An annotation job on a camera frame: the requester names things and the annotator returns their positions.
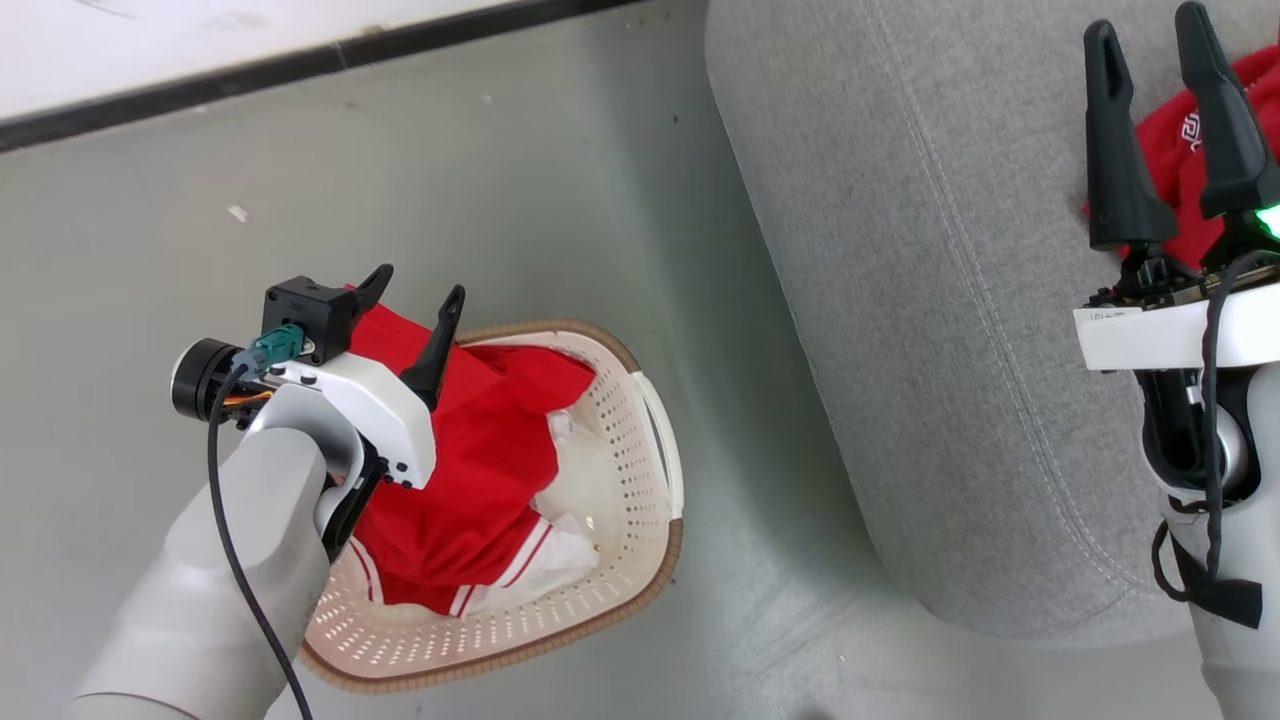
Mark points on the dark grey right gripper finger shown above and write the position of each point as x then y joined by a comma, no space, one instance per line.
1120,150
1230,140

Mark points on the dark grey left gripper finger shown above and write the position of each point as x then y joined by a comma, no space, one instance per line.
372,288
440,350

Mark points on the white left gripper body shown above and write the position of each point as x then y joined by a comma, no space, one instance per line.
385,410

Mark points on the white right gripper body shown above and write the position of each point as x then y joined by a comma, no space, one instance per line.
1150,335

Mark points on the red garment with white print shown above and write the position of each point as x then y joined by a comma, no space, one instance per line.
1170,150

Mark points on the red garment with striped trim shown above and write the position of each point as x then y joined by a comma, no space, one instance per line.
480,450

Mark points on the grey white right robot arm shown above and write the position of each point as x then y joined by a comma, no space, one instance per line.
1250,650

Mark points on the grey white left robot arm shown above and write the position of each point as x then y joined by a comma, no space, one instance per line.
170,600

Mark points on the beige perforated plastic laundry basket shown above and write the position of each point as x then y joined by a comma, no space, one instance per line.
620,420

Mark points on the white cloth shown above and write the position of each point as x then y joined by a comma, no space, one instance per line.
578,480

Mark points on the grey fabric sofa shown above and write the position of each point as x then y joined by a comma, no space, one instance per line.
950,300

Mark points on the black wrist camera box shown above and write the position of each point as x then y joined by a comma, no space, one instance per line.
305,308

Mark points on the black wall baseboard strip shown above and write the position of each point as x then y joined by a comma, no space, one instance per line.
200,88

